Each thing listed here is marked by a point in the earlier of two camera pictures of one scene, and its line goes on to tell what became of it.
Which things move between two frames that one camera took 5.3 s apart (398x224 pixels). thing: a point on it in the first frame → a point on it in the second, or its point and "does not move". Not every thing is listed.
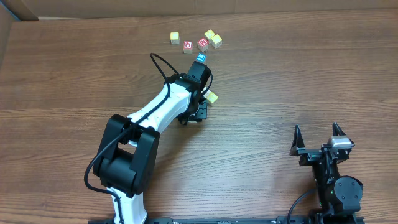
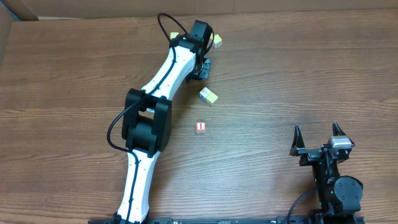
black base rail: [252, 219] does not move
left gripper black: [200, 112] → [203, 71]
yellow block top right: [216, 41] does not move
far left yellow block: [175, 38] does not move
